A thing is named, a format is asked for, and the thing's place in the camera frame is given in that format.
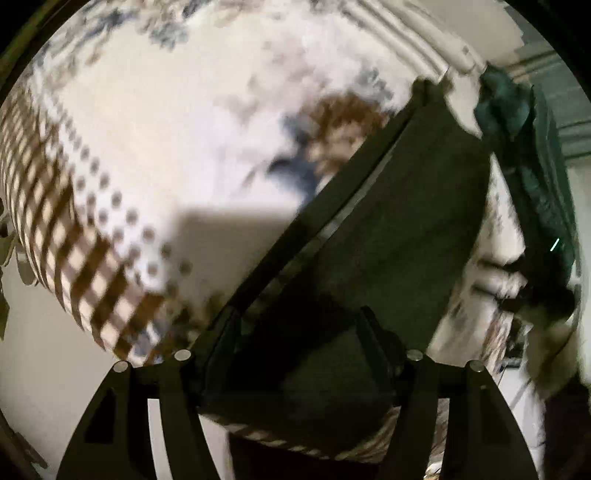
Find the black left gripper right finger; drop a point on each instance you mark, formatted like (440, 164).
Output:
(483, 438)

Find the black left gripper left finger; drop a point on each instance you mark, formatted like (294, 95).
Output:
(112, 438)

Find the black grey striped garment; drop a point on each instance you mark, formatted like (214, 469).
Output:
(308, 360)

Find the dark green garment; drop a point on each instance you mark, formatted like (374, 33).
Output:
(517, 122)

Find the white floral bed sheet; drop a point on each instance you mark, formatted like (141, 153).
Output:
(219, 121)

